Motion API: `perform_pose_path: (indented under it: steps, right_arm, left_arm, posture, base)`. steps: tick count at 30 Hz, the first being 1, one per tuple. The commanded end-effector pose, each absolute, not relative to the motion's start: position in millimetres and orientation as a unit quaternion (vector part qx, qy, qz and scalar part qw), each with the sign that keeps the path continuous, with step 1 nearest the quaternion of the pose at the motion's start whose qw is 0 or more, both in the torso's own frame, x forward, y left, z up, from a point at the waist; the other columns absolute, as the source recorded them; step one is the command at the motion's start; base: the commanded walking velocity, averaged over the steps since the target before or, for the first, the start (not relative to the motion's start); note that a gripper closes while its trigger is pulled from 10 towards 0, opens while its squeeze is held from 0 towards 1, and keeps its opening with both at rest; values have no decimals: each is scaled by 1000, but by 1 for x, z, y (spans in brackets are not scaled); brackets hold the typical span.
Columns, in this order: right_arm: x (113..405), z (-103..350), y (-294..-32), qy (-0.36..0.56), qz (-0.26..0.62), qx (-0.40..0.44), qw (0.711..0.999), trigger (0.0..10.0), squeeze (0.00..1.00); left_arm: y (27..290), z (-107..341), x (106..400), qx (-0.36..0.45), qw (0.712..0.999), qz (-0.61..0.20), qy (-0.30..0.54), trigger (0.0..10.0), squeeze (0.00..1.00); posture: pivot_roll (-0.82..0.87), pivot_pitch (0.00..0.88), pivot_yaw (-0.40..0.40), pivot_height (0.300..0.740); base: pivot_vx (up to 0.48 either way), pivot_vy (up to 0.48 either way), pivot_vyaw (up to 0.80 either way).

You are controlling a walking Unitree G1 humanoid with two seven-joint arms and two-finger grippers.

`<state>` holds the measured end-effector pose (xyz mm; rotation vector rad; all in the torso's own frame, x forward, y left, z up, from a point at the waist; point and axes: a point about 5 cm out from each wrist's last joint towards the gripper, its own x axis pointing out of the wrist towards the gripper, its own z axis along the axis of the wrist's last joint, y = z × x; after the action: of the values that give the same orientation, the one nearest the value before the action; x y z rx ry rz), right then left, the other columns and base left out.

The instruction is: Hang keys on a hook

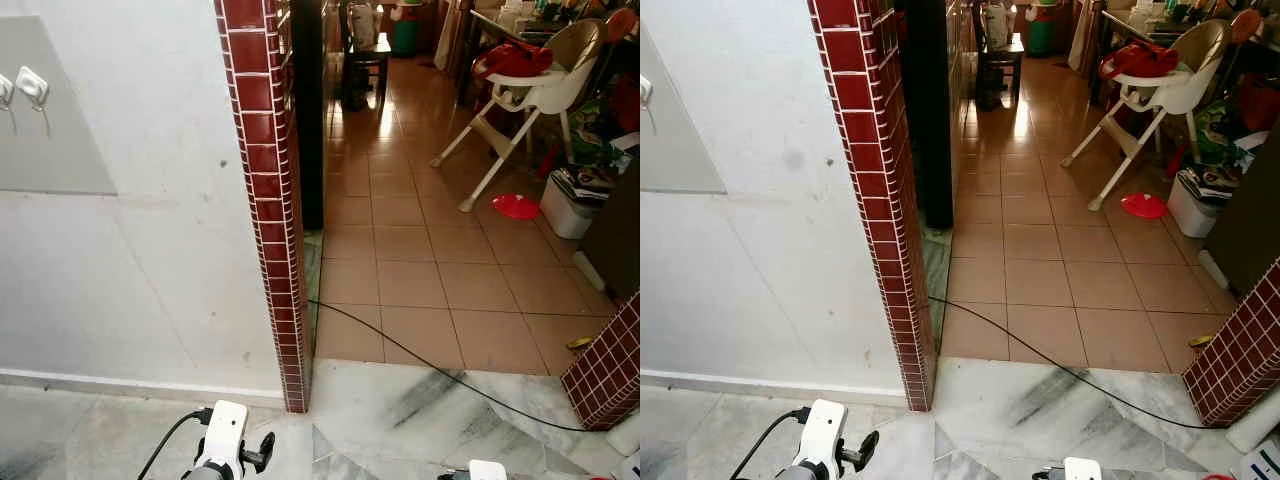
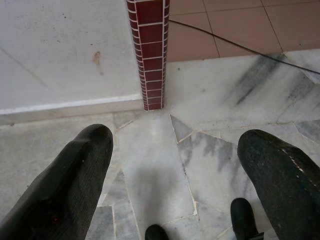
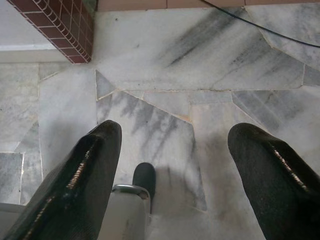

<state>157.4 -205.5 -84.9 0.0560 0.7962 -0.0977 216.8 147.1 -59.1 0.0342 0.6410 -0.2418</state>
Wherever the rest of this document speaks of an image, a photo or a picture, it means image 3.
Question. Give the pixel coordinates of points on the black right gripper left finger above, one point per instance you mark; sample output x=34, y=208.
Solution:
x=75, y=190

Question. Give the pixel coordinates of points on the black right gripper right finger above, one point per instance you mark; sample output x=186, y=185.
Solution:
x=275, y=190

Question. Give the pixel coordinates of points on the red-brown tiled pillar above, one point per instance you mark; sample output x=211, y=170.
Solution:
x=62, y=25

